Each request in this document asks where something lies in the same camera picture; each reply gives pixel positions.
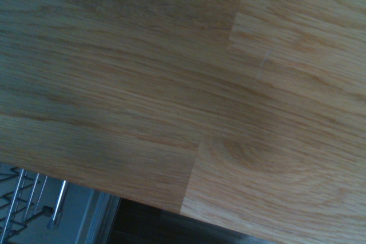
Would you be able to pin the built-in dishwasher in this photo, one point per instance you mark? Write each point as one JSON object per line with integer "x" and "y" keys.
{"x": 91, "y": 218}

